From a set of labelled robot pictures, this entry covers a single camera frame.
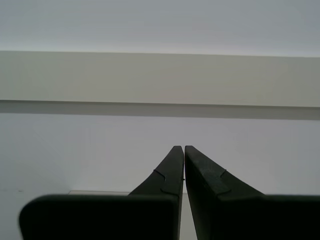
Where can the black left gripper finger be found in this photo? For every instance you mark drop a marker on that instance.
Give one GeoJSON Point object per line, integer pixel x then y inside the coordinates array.
{"type": "Point", "coordinates": [100, 217]}
{"type": "Point", "coordinates": [250, 217]}

